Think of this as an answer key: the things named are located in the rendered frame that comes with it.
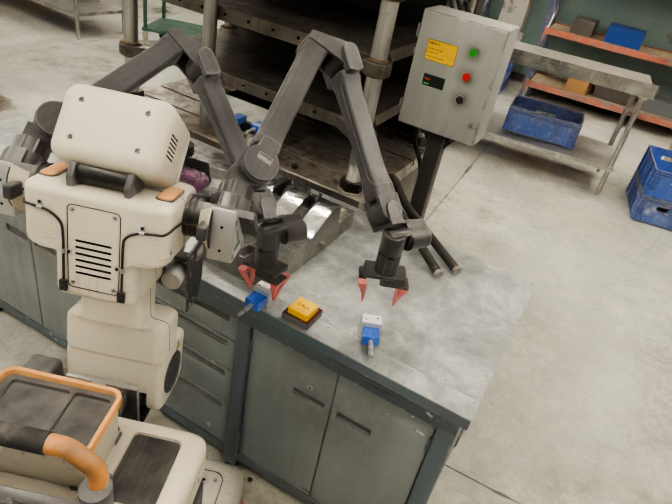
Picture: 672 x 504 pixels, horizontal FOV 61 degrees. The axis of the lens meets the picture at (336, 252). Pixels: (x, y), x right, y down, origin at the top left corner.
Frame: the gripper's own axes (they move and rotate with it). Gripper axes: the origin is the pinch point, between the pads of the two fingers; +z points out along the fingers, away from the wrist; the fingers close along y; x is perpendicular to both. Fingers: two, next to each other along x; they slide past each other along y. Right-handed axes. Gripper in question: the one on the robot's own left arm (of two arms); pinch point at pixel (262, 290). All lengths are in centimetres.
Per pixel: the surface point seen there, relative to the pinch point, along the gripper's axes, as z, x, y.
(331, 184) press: 6, -80, 23
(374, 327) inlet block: 0.6, -7.3, -30.2
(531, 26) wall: 18, -677, 68
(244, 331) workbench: 20.2, -3.1, 6.3
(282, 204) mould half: -6.7, -32.3, 16.0
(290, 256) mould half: -3.0, -14.8, 1.1
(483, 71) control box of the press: -48, -92, -19
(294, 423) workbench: 46.6, -4.1, -14.5
